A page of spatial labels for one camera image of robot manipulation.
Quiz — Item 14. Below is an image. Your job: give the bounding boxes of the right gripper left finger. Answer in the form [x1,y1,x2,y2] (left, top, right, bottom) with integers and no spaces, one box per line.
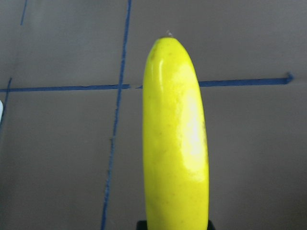
[136,220,147,230]

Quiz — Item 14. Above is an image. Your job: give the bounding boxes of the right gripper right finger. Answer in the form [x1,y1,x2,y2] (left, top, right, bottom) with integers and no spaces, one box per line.
[207,220,215,230]

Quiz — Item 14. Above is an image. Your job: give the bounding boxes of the white bear-print tray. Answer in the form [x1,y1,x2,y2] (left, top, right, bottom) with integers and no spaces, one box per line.
[0,100,4,125]

